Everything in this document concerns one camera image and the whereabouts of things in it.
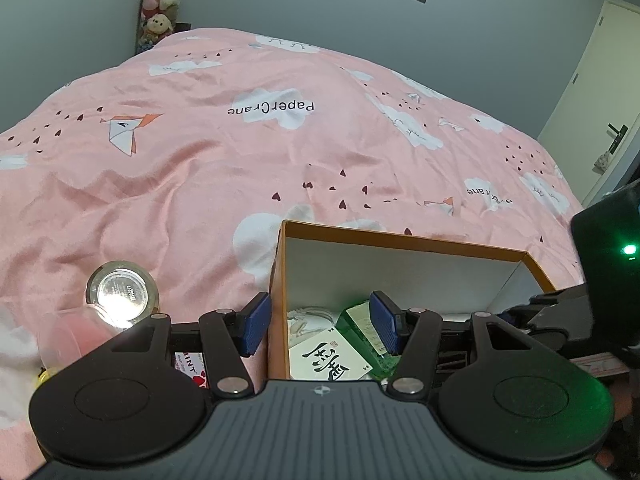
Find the round gold compact mirror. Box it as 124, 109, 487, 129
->
85, 260, 160, 330

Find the green white carton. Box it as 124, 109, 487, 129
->
335, 301, 399, 382

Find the white box black calligraphy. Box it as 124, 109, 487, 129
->
290, 327, 372, 382

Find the orange white storage box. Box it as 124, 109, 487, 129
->
268, 220, 554, 379

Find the white red mint tin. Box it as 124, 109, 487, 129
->
175, 352, 208, 388

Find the clear jar with pink sponge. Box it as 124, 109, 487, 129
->
37, 304, 120, 372

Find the yellow round container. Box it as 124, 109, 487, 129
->
35, 367, 60, 388

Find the white crumpled cloth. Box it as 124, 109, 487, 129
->
1, 301, 42, 430

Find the white door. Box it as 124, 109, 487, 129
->
538, 0, 639, 206

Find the pink cloud-print bedsheet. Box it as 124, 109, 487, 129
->
0, 27, 586, 470

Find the plush toy hanging column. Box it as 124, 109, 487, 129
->
136, 0, 180, 53

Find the white cable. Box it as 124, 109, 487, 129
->
286, 306, 342, 348

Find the black door handle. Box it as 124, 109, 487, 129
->
608, 124, 629, 155

